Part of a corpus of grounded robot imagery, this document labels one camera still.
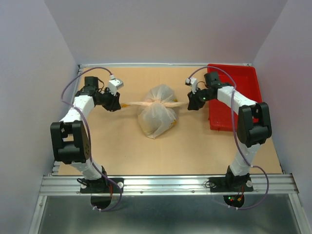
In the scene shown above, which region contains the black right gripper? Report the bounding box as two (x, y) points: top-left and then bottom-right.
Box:
(187, 87), (214, 111)

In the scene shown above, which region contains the white plastic bag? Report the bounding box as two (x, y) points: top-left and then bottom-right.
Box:
(121, 84), (188, 139)

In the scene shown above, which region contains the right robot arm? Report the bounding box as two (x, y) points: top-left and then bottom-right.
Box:
(185, 72), (272, 193)

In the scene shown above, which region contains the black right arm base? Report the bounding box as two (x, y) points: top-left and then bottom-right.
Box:
(209, 176), (254, 193)

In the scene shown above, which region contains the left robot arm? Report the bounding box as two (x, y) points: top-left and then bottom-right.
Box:
(50, 75), (124, 192)

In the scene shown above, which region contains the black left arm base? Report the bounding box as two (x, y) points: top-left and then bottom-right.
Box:
(77, 177), (123, 194)

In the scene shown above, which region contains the red plastic tray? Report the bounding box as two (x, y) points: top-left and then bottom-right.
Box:
(207, 64), (262, 131)

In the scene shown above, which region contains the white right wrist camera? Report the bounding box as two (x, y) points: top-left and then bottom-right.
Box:
(185, 77), (198, 94)

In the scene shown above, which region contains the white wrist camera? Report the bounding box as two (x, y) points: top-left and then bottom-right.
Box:
(185, 77), (198, 94)
(108, 78), (124, 96)

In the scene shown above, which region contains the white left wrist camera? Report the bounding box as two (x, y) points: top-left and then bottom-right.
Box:
(108, 78), (124, 96)

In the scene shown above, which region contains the aluminium front rail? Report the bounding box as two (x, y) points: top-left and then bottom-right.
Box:
(39, 174), (298, 196)

